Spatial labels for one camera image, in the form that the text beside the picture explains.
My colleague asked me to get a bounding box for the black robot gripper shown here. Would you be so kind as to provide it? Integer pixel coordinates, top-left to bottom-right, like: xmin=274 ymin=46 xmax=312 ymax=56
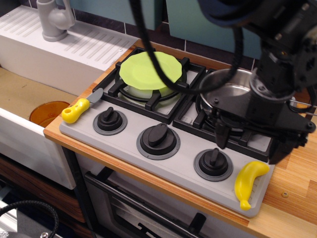
xmin=212 ymin=74 xmax=316 ymax=165

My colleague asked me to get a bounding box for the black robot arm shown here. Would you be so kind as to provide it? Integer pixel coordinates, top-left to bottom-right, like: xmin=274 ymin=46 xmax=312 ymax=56
xmin=199 ymin=0 xmax=317 ymax=165

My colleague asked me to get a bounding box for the yellow toy banana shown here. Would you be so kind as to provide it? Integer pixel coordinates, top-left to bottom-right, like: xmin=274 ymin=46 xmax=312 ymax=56
xmin=234 ymin=161 xmax=269 ymax=211

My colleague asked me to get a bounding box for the grey toy stove top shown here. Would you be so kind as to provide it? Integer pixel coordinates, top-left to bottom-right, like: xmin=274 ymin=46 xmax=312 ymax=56
xmin=58 ymin=47 xmax=297 ymax=218

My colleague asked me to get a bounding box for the right black stove knob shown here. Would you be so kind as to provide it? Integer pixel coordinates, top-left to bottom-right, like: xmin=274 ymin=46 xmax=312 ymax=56
xmin=194 ymin=148 xmax=233 ymax=182

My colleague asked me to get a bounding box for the black stove knob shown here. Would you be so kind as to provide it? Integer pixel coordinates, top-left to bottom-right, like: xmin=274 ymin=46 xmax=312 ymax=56
xmin=93 ymin=107 xmax=128 ymax=136
xmin=194 ymin=148 xmax=233 ymax=182
xmin=136 ymin=123 xmax=181 ymax=160

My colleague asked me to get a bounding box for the stainless steel pan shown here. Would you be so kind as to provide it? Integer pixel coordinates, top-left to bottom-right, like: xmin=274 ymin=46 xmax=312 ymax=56
xmin=199 ymin=68 xmax=313 ymax=124

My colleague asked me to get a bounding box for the right black burner grate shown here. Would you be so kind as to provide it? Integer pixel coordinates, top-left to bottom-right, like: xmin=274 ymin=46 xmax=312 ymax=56
xmin=173 ymin=69 xmax=273 ymax=162

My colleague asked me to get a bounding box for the black burner grate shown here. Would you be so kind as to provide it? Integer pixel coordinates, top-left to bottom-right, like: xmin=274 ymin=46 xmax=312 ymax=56
xmin=93 ymin=47 xmax=207 ymax=124
xmin=173 ymin=69 xmax=273 ymax=162

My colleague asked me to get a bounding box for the screw in table top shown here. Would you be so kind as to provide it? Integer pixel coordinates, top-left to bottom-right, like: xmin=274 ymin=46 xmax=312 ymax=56
xmin=282 ymin=192 xmax=289 ymax=198

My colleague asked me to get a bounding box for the middle black stove knob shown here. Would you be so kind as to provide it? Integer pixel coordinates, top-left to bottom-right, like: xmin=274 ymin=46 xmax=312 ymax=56
xmin=136 ymin=123 xmax=181 ymax=160

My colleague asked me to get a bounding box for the left black burner grate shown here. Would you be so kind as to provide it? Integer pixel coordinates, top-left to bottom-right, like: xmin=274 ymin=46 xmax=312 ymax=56
xmin=93 ymin=47 xmax=207 ymax=124

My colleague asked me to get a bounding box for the lime green plate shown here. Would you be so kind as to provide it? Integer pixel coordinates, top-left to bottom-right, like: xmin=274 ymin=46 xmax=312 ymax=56
xmin=119 ymin=52 xmax=182 ymax=90

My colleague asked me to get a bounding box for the left black stove knob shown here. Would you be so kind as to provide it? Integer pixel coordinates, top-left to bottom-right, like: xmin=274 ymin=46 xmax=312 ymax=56
xmin=93 ymin=107 xmax=128 ymax=136

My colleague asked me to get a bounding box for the toy oven door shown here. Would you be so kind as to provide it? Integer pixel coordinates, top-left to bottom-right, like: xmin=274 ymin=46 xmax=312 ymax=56
xmin=76 ymin=154 xmax=252 ymax=238

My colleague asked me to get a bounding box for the orange translucent cup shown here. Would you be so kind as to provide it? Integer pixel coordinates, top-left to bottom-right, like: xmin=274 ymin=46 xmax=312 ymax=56
xmin=29 ymin=101 xmax=69 ymax=127

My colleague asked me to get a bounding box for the white toy sink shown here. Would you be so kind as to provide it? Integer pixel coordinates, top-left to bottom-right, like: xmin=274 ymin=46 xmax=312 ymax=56
xmin=0 ymin=5 xmax=136 ymax=189

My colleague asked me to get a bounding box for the grey toy faucet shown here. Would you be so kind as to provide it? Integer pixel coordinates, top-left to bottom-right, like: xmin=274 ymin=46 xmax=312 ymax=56
xmin=37 ymin=0 xmax=75 ymax=42

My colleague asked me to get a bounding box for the black oven door handle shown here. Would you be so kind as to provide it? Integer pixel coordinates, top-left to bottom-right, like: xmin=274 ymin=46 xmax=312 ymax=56
xmin=84 ymin=168 xmax=206 ymax=238

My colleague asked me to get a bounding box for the black braided cable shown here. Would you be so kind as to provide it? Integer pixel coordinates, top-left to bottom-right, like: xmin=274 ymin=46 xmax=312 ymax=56
xmin=129 ymin=0 xmax=245 ymax=94

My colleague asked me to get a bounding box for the yellow handled toy knife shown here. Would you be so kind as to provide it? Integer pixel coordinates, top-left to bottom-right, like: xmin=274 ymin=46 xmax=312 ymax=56
xmin=61 ymin=88 xmax=104 ymax=124

